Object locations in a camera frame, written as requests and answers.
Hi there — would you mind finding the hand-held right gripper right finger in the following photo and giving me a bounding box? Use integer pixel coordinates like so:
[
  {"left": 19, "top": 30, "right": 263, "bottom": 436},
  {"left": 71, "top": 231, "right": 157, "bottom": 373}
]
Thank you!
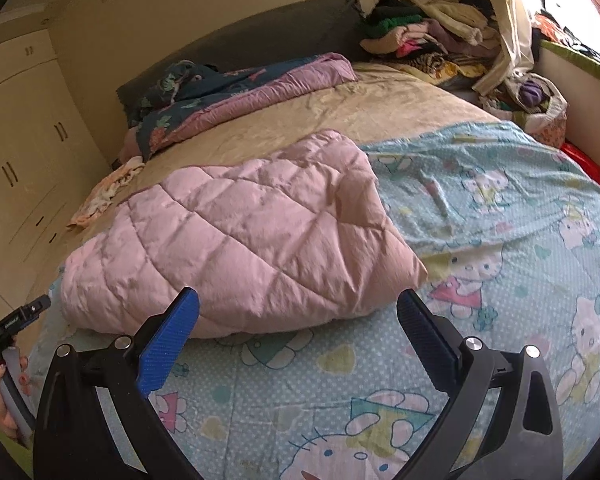
[{"left": 396, "top": 287, "right": 563, "bottom": 480}]

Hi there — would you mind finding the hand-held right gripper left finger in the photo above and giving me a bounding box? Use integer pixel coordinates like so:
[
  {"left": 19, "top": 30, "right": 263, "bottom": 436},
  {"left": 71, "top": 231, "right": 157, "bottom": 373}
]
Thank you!
[{"left": 32, "top": 287, "right": 201, "bottom": 480}]

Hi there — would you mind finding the pink quilted comforter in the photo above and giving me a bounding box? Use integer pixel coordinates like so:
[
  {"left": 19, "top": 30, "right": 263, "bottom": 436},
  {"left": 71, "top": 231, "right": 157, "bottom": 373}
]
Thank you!
[{"left": 60, "top": 129, "right": 429, "bottom": 338}]

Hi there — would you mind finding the bag of clothes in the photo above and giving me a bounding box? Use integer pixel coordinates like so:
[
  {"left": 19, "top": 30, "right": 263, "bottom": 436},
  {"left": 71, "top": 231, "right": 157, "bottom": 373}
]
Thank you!
[{"left": 477, "top": 72, "right": 568, "bottom": 148}]

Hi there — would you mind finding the pile of clothes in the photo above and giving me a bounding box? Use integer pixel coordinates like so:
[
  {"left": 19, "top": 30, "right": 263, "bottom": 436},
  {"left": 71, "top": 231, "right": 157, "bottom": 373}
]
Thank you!
[{"left": 360, "top": 0, "right": 503, "bottom": 86}]

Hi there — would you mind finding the blue cartoon print blanket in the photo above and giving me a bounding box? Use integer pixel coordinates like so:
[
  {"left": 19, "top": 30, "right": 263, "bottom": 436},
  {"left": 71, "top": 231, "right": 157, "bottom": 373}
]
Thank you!
[{"left": 30, "top": 120, "right": 600, "bottom": 480}]

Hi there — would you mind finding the peach striped cloth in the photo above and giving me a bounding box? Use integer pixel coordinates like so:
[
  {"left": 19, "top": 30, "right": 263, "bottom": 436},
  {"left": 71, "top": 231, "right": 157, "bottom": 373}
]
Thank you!
[{"left": 69, "top": 156, "right": 146, "bottom": 231}]

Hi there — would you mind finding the pink pillow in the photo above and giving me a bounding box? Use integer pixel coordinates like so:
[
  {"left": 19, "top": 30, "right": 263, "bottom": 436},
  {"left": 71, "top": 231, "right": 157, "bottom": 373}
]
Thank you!
[{"left": 121, "top": 127, "right": 153, "bottom": 161}]

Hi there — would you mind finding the cream wardrobe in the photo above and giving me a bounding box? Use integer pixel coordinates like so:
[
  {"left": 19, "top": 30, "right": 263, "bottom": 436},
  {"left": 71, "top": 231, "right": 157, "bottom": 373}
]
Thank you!
[{"left": 0, "top": 30, "right": 113, "bottom": 321}]

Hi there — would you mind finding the red bag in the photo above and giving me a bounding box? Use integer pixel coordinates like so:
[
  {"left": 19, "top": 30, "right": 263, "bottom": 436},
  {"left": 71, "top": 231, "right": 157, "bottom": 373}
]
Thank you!
[{"left": 560, "top": 142, "right": 600, "bottom": 188}]

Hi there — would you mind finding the bed with beige sheet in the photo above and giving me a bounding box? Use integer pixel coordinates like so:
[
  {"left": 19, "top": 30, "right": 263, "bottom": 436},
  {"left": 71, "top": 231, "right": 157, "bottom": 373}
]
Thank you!
[{"left": 25, "top": 60, "right": 600, "bottom": 480}]

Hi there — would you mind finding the dark floral quilt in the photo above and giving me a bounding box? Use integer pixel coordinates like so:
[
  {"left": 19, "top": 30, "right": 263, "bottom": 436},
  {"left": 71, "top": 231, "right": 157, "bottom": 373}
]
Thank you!
[{"left": 125, "top": 52, "right": 359, "bottom": 161}]

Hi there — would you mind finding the green window sill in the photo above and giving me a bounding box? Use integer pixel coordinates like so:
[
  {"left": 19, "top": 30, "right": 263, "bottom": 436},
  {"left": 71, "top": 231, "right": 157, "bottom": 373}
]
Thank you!
[{"left": 537, "top": 37, "right": 600, "bottom": 86}]

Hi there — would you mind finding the dark headboard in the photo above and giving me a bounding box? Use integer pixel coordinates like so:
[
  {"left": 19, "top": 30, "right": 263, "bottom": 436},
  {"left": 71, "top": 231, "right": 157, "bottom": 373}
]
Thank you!
[{"left": 116, "top": 0, "right": 366, "bottom": 128}]

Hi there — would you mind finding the cream curtain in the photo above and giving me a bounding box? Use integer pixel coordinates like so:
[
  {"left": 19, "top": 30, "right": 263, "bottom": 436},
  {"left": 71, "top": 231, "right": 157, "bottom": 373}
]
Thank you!
[{"left": 475, "top": 0, "right": 536, "bottom": 96}]

